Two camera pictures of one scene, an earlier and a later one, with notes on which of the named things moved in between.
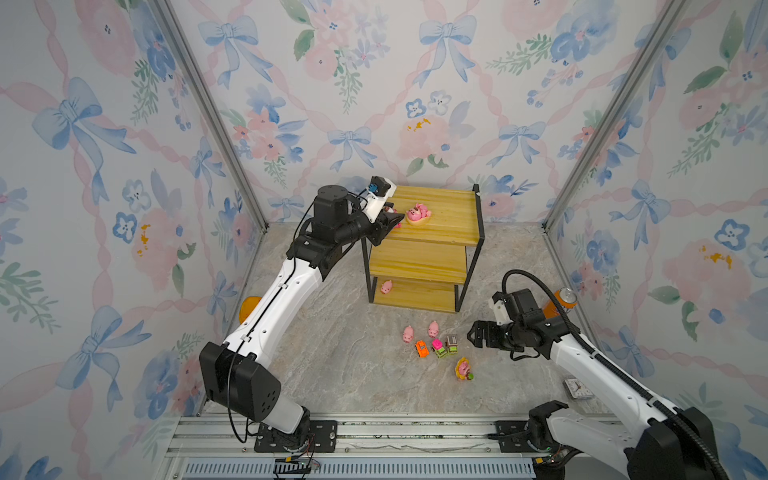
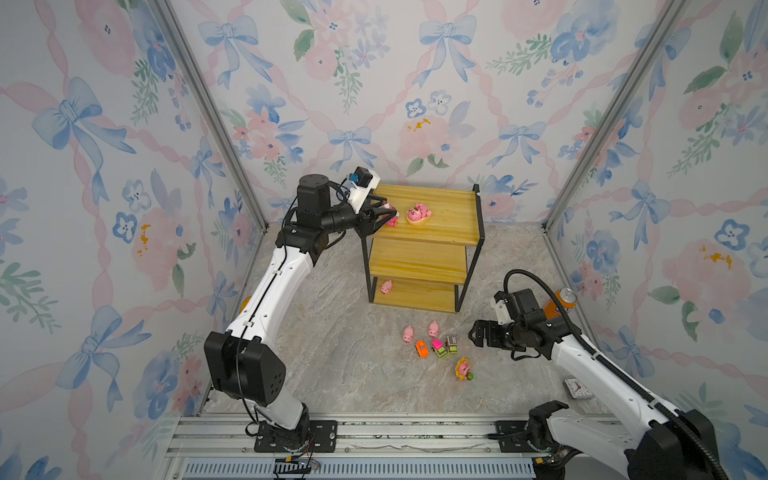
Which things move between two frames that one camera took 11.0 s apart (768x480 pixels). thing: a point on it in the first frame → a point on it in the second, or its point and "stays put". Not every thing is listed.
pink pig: x=419 y=214 stays put
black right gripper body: x=507 y=336 stays put
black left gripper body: x=358 y=230 → x=343 y=220
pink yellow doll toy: x=463 y=368 stays put
